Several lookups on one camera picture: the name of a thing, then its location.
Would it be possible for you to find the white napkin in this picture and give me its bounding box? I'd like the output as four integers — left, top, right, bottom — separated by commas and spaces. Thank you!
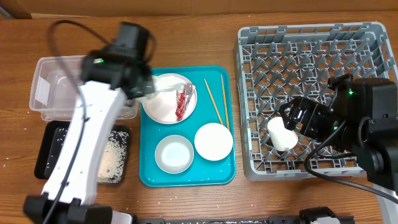
137, 75, 185, 103

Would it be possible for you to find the white round plate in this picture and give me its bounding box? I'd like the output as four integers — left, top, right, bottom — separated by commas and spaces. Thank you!
142, 73, 198, 124

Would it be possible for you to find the white cup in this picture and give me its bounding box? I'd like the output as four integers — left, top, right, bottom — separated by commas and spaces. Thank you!
267, 117, 298, 151

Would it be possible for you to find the red snack wrapper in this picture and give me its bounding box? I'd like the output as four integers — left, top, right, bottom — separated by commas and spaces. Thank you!
175, 83, 195, 121

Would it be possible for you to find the grey bowl with rice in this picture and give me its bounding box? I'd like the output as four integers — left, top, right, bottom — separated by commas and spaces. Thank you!
155, 135, 194, 174

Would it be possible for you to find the pink bowl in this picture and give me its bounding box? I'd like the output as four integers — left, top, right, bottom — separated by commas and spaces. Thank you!
194, 123, 233, 161

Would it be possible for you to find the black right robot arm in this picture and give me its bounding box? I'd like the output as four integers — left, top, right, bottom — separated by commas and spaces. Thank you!
279, 73, 397, 191

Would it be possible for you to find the grey dishwasher rack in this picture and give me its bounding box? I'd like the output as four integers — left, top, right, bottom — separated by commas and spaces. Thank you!
234, 22, 397, 181

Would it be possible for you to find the teal plastic tray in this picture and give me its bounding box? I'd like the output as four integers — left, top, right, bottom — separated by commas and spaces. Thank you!
139, 65, 236, 187

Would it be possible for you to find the left wooden chopstick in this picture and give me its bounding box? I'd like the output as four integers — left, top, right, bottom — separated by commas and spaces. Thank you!
204, 79, 224, 125

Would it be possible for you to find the wooden chopstick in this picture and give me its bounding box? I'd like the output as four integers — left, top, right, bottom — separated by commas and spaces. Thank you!
204, 79, 224, 125
221, 74, 230, 130

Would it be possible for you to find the clear plastic container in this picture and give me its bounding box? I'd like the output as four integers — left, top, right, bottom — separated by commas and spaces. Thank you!
29, 55, 139, 121

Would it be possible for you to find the right wooden chopstick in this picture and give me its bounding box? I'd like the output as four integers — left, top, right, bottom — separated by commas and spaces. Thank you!
221, 74, 230, 130

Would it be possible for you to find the spilled rice pile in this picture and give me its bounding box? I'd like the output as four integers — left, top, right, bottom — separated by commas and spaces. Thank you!
98, 131, 130, 184

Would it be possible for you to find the black tray bin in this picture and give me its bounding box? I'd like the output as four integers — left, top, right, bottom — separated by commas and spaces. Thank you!
34, 121, 131, 184

